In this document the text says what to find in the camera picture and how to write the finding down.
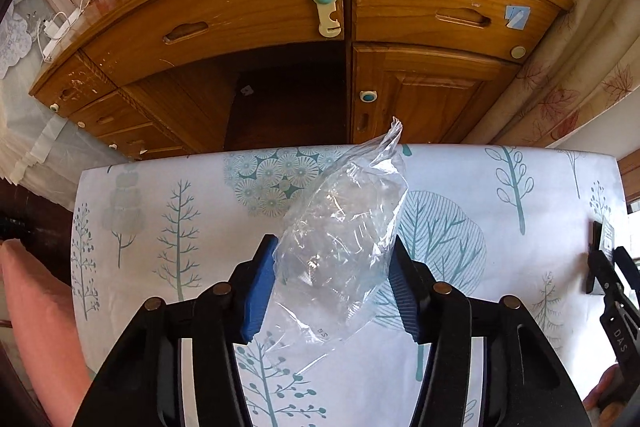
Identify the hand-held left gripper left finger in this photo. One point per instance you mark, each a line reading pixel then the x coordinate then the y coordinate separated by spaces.
pixel 257 292

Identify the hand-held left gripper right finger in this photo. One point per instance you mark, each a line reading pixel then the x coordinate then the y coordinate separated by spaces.
pixel 406 292

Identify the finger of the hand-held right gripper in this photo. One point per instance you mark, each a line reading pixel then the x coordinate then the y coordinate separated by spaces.
pixel 602 274
pixel 629 274

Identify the black wallet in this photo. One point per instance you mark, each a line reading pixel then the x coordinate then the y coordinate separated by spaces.
pixel 596 237

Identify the clear plastic bag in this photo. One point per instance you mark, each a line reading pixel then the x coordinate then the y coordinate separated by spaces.
pixel 345 217

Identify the person's right hand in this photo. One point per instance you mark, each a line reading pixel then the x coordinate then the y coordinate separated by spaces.
pixel 602 389

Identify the cream round cabinet lock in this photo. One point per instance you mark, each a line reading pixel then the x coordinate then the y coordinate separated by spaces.
pixel 368 96
pixel 518 52

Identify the cream curtain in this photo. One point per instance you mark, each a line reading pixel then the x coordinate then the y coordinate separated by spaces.
pixel 575 72

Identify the blue sticker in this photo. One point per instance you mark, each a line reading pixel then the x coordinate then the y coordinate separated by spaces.
pixel 516 17

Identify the wooden dresser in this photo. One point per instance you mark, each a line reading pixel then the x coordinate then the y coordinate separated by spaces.
pixel 240 12

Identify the cream drawer lock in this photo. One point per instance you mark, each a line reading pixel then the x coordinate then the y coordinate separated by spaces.
pixel 326 2

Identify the white lace cloth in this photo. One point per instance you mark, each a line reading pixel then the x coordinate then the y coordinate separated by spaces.
pixel 20 107

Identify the white power strip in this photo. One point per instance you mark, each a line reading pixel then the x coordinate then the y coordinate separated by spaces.
pixel 60 34

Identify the wooden window frame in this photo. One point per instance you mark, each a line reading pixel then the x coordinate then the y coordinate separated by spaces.
pixel 631 182

